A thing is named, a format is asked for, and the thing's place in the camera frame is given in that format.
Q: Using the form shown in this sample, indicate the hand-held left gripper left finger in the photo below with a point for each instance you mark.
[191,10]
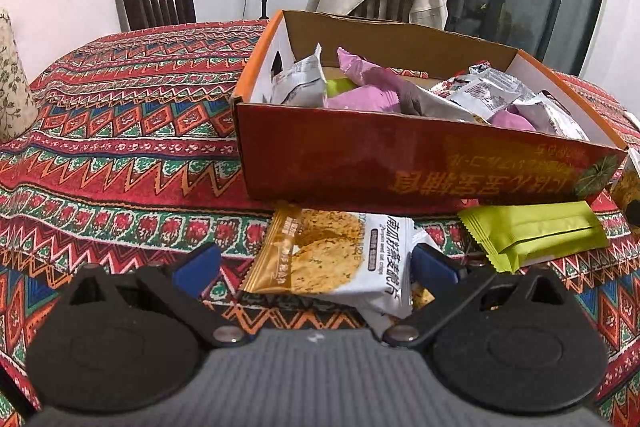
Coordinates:
[197,269]

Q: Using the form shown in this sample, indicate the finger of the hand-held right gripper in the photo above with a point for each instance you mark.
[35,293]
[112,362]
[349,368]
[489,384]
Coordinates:
[636,214]

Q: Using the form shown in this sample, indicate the white cracker snack packet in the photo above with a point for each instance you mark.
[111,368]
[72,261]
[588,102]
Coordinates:
[320,252]

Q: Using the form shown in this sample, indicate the red-edged silver snack packet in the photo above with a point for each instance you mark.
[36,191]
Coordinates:
[492,89]

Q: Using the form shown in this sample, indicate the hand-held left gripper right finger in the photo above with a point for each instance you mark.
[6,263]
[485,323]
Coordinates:
[435,269]

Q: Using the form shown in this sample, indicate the green snack packet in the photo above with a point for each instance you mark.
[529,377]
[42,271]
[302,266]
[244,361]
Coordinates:
[525,219]
[550,253]
[340,86]

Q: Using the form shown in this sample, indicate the patterned red tablecloth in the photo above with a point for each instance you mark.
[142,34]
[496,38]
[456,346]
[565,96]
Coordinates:
[125,132]

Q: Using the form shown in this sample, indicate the grey silver snack packet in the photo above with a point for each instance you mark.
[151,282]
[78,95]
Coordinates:
[440,104]

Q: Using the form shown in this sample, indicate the floral ceramic vase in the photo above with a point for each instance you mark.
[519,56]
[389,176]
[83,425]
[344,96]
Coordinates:
[15,97]

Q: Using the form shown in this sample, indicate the orange red cardboard box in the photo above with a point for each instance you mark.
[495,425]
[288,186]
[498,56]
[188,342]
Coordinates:
[400,157]

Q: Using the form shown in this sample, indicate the small white snack packet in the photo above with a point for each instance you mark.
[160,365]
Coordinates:
[552,119]

